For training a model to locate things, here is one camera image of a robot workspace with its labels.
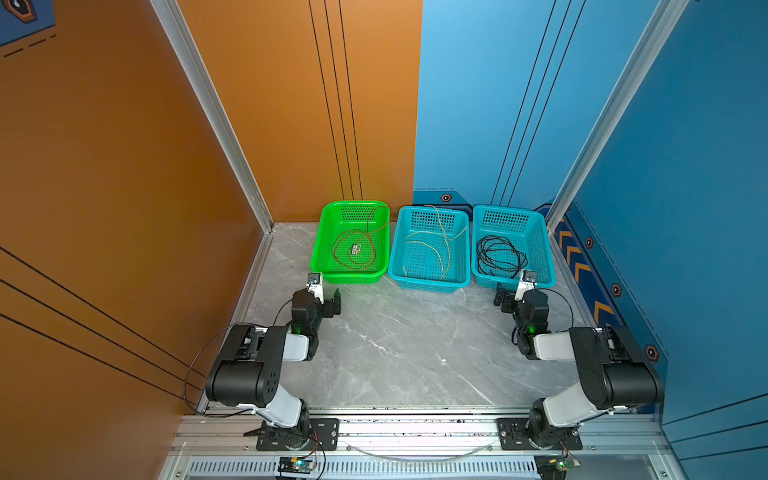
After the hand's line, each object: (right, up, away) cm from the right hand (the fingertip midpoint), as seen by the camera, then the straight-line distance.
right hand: (516, 286), depth 94 cm
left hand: (-61, 0, +1) cm, 61 cm away
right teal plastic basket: (+12, +19, +20) cm, 30 cm away
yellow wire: (-19, +14, +18) cm, 30 cm away
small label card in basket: (-53, +12, +18) cm, 58 cm away
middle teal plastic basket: (-25, +12, +16) cm, 32 cm away
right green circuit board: (0, -40, -24) cm, 46 cm away
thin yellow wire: (-23, +18, +22) cm, 36 cm away
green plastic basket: (-61, +24, +19) cm, 68 cm away
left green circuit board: (-62, -40, -23) cm, 77 cm away
